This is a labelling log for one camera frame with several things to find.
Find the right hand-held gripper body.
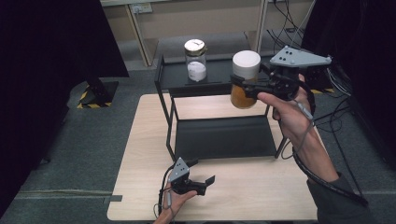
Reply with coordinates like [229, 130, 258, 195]
[265, 46, 332, 101]

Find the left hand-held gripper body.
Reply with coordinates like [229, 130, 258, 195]
[167, 157, 206, 197]

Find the orange jar with white lid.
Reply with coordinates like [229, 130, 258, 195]
[230, 49, 262, 110]

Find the black metal two-tier rack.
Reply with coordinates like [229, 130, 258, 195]
[154, 46, 302, 161]

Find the glass jar with metal lid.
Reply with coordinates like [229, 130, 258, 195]
[183, 38, 208, 83]

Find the person's left hand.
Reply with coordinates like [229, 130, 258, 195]
[157, 183, 198, 223]

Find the person's right hand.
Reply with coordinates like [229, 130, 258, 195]
[256, 74, 316, 145]

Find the black stand base striped edge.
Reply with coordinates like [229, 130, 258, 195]
[306, 66, 335, 94]
[77, 81, 120, 110]

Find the dark curtain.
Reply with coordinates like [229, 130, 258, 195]
[301, 0, 396, 171]
[0, 0, 130, 217]

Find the left hand-held gripper cable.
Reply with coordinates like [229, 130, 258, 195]
[153, 164, 176, 219]

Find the hand-held gripper cable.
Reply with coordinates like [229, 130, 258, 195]
[153, 164, 176, 219]
[280, 74, 370, 208]

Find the black cable bundle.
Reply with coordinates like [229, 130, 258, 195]
[266, 0, 316, 55]

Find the white cable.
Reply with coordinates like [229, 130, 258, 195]
[292, 0, 318, 43]

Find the black floor cable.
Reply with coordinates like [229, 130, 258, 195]
[312, 92, 376, 200]

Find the light wooden frame furniture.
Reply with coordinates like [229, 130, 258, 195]
[100, 0, 269, 67]

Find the right hand-held gripper cable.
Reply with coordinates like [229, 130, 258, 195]
[280, 74, 370, 208]

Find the white wall socket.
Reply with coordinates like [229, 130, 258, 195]
[130, 3, 153, 15]

